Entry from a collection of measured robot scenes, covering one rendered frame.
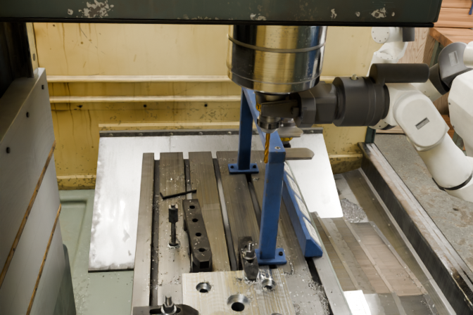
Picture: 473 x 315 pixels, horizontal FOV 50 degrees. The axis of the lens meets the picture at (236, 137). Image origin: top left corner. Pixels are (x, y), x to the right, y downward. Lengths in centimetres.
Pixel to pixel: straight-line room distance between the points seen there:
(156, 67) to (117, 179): 43
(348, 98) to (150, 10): 37
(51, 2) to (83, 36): 121
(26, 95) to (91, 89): 98
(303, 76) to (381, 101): 16
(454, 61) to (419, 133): 69
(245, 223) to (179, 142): 63
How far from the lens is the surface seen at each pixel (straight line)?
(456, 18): 393
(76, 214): 209
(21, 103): 96
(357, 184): 216
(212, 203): 154
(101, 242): 179
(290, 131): 128
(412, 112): 91
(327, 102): 86
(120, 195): 188
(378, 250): 175
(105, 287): 170
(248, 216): 150
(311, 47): 79
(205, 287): 116
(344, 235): 178
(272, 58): 77
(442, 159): 101
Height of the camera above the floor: 179
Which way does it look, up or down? 28 degrees down
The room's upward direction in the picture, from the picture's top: 3 degrees clockwise
